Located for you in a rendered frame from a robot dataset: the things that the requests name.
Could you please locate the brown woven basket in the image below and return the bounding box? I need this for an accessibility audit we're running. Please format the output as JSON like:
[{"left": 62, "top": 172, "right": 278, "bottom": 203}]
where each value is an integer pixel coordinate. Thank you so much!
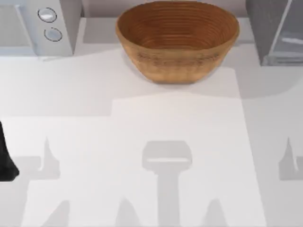
[{"left": 115, "top": 0, "right": 240, "bottom": 85}]

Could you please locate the grey microwave knob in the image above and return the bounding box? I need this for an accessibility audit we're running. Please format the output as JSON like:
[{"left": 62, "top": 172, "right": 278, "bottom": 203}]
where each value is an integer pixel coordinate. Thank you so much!
[
  {"left": 44, "top": 26, "right": 63, "bottom": 42},
  {"left": 37, "top": 7, "right": 58, "bottom": 23}
]

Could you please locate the pale microwave oven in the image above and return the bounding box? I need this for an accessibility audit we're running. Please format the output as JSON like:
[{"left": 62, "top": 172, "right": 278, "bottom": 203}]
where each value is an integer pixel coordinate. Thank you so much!
[{"left": 0, "top": 0, "right": 83, "bottom": 57}]

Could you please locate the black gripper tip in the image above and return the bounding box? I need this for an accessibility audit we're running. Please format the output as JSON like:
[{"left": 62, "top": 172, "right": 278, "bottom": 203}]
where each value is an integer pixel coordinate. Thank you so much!
[{"left": 0, "top": 122, "right": 20, "bottom": 182}]

